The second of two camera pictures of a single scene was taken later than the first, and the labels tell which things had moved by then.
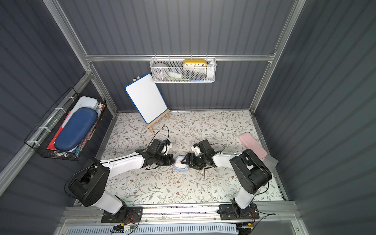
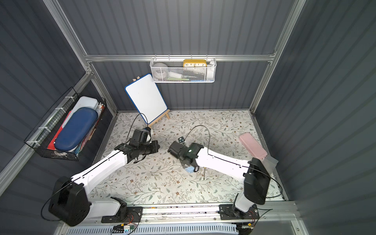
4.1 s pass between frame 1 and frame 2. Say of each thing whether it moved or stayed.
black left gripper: moved
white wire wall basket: stayed
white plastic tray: stayed
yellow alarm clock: stayed
